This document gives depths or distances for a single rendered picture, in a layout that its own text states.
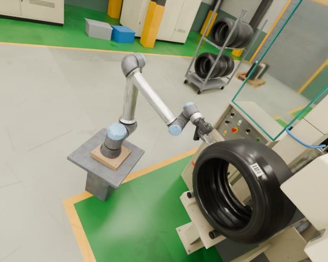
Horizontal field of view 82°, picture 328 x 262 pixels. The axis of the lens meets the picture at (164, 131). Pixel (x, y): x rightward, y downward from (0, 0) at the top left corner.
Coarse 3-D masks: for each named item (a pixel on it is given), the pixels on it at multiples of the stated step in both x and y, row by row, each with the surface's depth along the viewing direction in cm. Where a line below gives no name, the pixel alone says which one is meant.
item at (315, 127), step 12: (324, 108) 94; (312, 120) 99; (324, 120) 95; (300, 132) 104; (312, 132) 99; (324, 132) 95; (276, 144) 116; (288, 144) 110; (300, 144) 104; (312, 144) 100; (288, 156) 110; (300, 156) 110; (240, 180) 139; (240, 192) 140; (192, 228) 191; (192, 240) 193
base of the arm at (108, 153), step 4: (104, 144) 162; (100, 148) 166; (104, 148) 162; (108, 148) 160; (120, 148) 168; (100, 152) 165; (104, 152) 162; (108, 152) 162; (112, 152) 162; (116, 152) 164; (120, 152) 170; (108, 156) 163; (112, 156) 164; (116, 156) 166
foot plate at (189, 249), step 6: (192, 222) 216; (180, 228) 206; (186, 228) 209; (180, 234) 201; (186, 240) 199; (186, 246) 194; (192, 246) 196; (198, 246) 198; (186, 252) 191; (192, 252) 192
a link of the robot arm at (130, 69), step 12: (132, 60) 128; (132, 72) 126; (144, 84) 129; (144, 96) 132; (156, 96) 131; (156, 108) 132; (168, 108) 135; (168, 120) 133; (180, 120) 139; (180, 132) 134
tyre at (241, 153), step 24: (216, 144) 112; (240, 144) 103; (216, 168) 142; (240, 168) 95; (264, 168) 90; (288, 168) 99; (216, 192) 140; (264, 192) 87; (216, 216) 126; (240, 216) 128; (264, 216) 87; (288, 216) 93; (240, 240) 99; (264, 240) 94
